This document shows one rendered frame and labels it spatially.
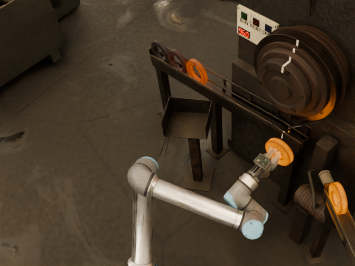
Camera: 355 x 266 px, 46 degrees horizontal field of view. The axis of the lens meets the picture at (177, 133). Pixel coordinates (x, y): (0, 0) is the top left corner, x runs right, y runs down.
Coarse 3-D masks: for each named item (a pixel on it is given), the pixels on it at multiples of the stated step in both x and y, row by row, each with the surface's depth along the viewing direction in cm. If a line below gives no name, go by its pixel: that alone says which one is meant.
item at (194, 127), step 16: (176, 112) 261; (192, 112) 259; (208, 112) 256; (176, 128) 253; (192, 128) 251; (208, 128) 245; (192, 144) 263; (192, 160) 278; (192, 176) 300; (208, 176) 298
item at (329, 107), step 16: (288, 32) 186; (256, 48) 203; (304, 48) 179; (320, 48) 178; (256, 64) 211; (320, 64) 177; (336, 64) 179; (336, 80) 180; (336, 96) 182; (320, 112) 195
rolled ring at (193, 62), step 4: (192, 60) 264; (196, 60) 263; (188, 64) 270; (192, 64) 265; (196, 64) 261; (200, 64) 261; (188, 68) 273; (192, 68) 274; (200, 68) 261; (188, 72) 276; (192, 72) 275; (200, 72) 262; (204, 72) 262; (192, 76) 275; (196, 76) 275; (204, 76) 262; (200, 80) 271; (204, 80) 264
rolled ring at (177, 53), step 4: (172, 52) 275; (176, 52) 273; (180, 52) 273; (168, 56) 283; (172, 56) 282; (176, 56) 274; (180, 56) 272; (172, 60) 284; (180, 60) 273; (184, 60) 272; (172, 64) 285; (176, 64) 286; (184, 64) 273; (176, 68) 285; (180, 68) 285; (184, 68) 275; (184, 72) 278
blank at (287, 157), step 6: (276, 138) 204; (270, 144) 206; (276, 144) 202; (282, 144) 200; (282, 150) 201; (288, 150) 200; (282, 156) 208; (288, 156) 200; (282, 162) 207; (288, 162) 203
